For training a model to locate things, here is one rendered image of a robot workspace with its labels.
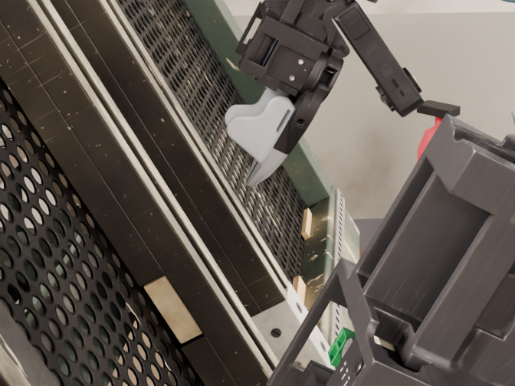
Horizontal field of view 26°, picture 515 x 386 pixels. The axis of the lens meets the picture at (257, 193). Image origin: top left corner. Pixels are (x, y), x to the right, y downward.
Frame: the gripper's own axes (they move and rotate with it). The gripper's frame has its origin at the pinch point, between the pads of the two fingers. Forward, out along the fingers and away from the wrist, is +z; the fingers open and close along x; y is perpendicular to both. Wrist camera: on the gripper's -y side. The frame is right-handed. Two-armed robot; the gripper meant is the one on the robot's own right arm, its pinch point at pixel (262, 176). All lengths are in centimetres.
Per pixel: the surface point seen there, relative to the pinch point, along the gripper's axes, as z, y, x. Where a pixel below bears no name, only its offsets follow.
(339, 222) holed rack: 28, -40, -97
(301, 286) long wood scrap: 32, -30, -66
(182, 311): 21.5, -2.6, -14.0
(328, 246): 28, -35, -81
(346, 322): 33, -38, -63
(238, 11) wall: 28, -32, -295
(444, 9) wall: -6, -97, -295
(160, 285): 19.8, 0.8, -14.4
